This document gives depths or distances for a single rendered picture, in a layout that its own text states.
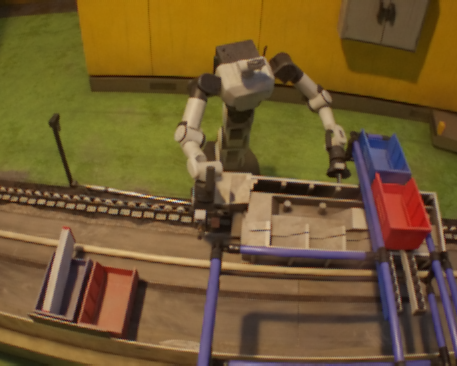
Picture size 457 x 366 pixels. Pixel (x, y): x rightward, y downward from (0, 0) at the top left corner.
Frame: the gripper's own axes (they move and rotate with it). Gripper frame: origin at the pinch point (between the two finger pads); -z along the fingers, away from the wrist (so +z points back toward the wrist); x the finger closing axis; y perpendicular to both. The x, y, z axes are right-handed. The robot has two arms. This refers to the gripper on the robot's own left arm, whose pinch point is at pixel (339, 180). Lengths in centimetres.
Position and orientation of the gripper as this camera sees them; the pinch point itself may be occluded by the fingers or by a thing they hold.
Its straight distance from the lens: 201.1
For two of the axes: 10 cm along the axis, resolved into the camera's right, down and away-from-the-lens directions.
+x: -10.0, -0.9, 0.4
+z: 0.9, -8.4, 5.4
